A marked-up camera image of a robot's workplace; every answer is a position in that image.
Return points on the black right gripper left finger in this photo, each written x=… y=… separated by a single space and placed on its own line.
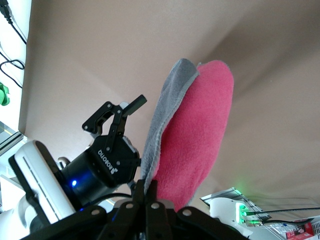
x=125 y=220

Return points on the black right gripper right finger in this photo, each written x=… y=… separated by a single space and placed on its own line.
x=155 y=220

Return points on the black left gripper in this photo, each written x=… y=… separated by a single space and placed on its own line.
x=100 y=170

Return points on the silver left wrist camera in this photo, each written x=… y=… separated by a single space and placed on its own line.
x=42 y=180

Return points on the red printed box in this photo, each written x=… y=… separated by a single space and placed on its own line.
x=300 y=230

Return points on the green cloth object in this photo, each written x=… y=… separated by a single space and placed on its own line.
x=3 y=95

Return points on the aluminium frame rail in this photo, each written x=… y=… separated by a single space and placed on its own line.
x=10 y=137

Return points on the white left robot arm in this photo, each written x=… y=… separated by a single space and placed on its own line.
x=225 y=210

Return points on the red and grey towel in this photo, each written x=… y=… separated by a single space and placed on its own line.
x=200 y=125

